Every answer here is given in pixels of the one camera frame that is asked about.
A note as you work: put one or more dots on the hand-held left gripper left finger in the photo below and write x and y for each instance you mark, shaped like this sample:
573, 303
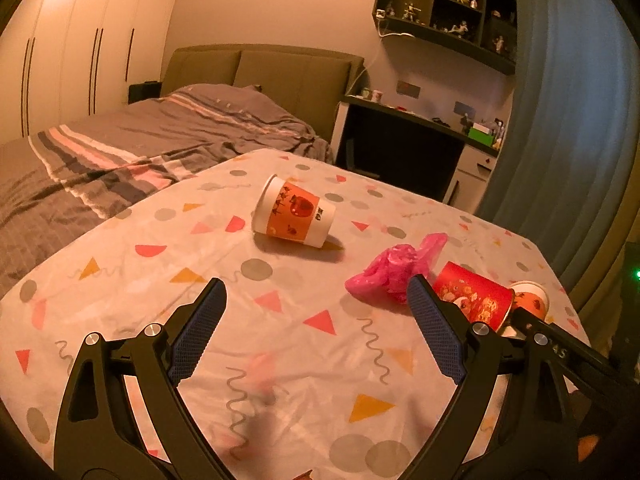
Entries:
192, 340

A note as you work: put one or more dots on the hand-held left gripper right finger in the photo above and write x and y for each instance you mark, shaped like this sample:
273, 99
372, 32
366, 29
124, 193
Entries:
435, 330

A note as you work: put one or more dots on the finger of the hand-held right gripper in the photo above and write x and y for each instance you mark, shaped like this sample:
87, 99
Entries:
585, 355

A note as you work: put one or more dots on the red paper cup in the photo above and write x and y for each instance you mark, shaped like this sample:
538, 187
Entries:
470, 295

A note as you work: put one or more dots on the pink plastic bag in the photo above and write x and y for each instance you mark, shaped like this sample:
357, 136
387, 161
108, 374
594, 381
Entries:
395, 270

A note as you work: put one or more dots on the orange white paper cup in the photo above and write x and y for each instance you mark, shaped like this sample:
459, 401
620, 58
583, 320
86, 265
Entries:
295, 212
531, 300

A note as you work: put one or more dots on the beige curtain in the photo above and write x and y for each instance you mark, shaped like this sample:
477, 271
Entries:
605, 240

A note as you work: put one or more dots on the printed tablecloth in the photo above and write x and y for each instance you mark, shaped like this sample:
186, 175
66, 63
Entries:
300, 285

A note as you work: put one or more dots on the white drawer unit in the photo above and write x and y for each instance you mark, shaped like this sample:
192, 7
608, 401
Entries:
472, 170

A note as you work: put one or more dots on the dark desk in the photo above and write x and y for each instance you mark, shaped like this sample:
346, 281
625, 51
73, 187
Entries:
400, 145

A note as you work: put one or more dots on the green box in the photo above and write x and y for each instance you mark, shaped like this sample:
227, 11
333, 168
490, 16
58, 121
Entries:
481, 135

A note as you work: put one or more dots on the grey striped blanket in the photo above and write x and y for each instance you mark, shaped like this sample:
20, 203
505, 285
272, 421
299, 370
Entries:
150, 130

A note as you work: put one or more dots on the white mug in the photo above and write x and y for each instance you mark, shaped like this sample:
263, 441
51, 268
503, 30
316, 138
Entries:
376, 95

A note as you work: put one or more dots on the blue sheer curtain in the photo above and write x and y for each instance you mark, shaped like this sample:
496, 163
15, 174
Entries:
560, 110

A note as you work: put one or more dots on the black nightstand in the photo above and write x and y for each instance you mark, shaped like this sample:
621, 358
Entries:
145, 92

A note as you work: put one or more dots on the beige padded headboard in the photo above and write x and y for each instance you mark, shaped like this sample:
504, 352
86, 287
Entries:
280, 75

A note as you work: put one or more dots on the row of small figurines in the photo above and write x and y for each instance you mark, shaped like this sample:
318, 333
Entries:
450, 25

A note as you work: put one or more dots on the white wardrobe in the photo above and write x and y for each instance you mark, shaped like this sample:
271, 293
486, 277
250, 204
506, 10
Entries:
75, 45

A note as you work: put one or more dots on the grey wall socket panel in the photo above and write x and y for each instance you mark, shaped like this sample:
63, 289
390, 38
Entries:
464, 108
408, 88

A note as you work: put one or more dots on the dark wall shelf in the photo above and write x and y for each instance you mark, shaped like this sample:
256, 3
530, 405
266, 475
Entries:
440, 35

